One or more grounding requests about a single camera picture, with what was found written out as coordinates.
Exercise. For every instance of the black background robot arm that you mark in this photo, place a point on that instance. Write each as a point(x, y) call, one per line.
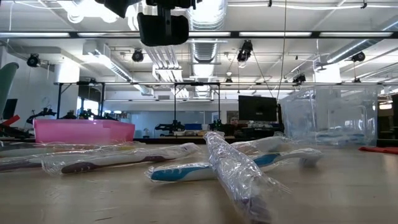
point(169, 126)
point(43, 113)
point(216, 125)

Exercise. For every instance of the black ceiling spotlight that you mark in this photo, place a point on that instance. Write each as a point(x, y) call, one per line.
point(299, 78)
point(137, 56)
point(358, 57)
point(33, 60)
point(245, 51)

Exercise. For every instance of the blue storage box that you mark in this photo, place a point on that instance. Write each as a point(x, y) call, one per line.
point(192, 126)

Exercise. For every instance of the person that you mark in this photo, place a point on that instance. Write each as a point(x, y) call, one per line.
point(234, 121)

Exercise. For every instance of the black computer monitor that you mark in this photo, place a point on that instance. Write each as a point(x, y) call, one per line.
point(11, 107)
point(258, 109)

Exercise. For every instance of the black cabinet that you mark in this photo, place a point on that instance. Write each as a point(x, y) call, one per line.
point(261, 132)

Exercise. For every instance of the pink plastic bin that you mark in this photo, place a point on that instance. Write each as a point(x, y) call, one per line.
point(84, 132)

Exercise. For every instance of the dark blue rounded object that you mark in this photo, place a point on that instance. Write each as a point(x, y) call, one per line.
point(279, 133)

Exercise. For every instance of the green plastic bin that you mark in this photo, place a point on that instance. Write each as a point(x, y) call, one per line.
point(6, 87)

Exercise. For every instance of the clear deep plastic bin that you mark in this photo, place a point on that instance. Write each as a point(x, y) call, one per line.
point(329, 112)

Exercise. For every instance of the red object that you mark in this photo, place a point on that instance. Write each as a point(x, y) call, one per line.
point(11, 120)

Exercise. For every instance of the white toothbrush at edge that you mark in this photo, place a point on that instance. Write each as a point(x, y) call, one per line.
point(15, 166)

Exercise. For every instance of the red flat plastic lid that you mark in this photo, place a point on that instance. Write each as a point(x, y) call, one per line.
point(379, 150)

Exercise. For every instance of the black metal rig frame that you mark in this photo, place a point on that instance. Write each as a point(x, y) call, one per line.
point(59, 99)
point(175, 102)

